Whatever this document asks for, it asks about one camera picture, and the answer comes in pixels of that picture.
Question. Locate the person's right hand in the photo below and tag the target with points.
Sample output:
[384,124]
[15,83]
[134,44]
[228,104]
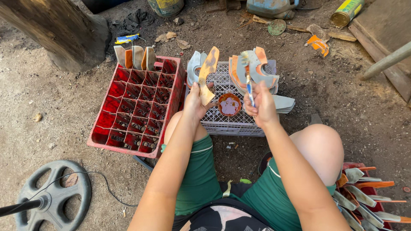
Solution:
[265,107]

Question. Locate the person's left hand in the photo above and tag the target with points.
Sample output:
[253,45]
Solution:
[192,102]

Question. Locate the orange painted curved blade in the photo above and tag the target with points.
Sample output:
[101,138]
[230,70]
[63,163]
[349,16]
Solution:
[208,69]

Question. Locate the stack of flat grey blades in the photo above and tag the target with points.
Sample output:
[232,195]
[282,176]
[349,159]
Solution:
[284,103]

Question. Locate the person's left leg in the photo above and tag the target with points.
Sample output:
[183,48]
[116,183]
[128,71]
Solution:
[171,126]

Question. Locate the person's leg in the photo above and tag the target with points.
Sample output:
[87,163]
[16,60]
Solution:
[318,150]
[171,126]

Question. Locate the pile of upright grey blades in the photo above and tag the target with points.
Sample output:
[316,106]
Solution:
[194,69]

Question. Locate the stack of grey orange blades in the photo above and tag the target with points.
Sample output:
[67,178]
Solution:
[260,72]

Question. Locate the small orange paint tin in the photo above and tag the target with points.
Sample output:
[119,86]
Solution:
[229,105]

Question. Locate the white plastic crate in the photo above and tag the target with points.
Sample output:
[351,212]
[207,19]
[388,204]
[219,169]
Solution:
[224,126]

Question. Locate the grey stone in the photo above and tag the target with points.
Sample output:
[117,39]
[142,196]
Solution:
[315,119]

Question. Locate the dark sandal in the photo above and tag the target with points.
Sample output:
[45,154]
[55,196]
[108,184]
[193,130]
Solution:
[264,162]

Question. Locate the red plastic bottle crate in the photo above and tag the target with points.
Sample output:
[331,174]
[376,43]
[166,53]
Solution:
[135,106]

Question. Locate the grey metal blade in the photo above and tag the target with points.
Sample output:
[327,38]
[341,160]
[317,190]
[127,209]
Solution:
[120,56]
[151,58]
[138,57]

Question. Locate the dry brown leaves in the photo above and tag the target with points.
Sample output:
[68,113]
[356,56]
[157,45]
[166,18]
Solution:
[170,38]

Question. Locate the person's right leg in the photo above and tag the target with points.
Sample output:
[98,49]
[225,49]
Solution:
[318,150]

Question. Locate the green shorts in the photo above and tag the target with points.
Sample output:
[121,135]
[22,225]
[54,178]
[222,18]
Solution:
[199,179]

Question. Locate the green round lid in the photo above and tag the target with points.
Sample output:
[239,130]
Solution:
[276,27]

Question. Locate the orange torn wrapper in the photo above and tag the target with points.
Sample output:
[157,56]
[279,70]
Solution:
[318,44]

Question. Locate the blue yellow wrapper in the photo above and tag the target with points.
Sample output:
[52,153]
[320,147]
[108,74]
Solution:
[127,38]

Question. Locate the yellow paint bucket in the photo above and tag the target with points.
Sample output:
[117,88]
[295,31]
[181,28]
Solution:
[166,7]

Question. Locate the blue plastic jerry can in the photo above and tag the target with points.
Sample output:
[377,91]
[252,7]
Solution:
[271,8]

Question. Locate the black cloth rag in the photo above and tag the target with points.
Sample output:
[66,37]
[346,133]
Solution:
[131,22]

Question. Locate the wood scrap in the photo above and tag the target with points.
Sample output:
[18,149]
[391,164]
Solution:
[342,36]

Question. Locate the black printed shirt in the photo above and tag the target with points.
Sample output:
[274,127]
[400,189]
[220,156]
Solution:
[224,216]

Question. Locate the yellow green tin can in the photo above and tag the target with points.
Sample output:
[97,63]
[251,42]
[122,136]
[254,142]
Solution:
[346,12]

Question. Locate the grey pipe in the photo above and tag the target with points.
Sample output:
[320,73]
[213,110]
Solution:
[385,61]

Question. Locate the dark blue barrel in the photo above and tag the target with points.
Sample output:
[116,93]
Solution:
[99,3]

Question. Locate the wooden board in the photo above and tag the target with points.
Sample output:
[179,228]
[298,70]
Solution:
[385,35]

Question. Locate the thick tree trunk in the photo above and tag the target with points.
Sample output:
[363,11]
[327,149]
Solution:
[57,32]

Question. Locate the grey round fan base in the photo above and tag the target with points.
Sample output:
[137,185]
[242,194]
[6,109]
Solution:
[56,192]

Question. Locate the black fan pole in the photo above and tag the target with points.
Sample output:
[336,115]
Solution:
[21,207]

